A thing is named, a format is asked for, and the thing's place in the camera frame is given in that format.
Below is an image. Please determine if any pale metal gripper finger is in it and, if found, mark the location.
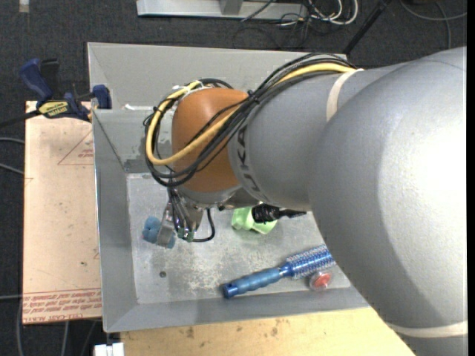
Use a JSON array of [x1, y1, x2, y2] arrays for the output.
[[155, 202, 176, 247]]

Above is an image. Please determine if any blue sponge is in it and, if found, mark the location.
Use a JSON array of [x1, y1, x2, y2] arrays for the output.
[[142, 216, 177, 250]]

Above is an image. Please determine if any pale green toy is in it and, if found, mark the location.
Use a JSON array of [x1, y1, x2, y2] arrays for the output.
[[231, 206, 278, 235]]

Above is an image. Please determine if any grey metal bin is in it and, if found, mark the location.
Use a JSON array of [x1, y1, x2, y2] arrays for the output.
[[87, 42, 372, 334]]

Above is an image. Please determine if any blue round hairbrush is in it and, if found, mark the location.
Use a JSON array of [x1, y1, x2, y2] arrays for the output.
[[221, 244, 337, 300]]

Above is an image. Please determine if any brown cardboard board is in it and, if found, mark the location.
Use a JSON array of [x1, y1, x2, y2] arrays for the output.
[[22, 100, 103, 326]]

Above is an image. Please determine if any red and clear round cap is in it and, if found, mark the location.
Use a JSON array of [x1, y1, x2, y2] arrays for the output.
[[307, 271, 335, 292]]

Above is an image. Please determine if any black cylinder on white bracket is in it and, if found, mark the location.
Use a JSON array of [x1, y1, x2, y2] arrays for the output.
[[251, 203, 307, 224]]

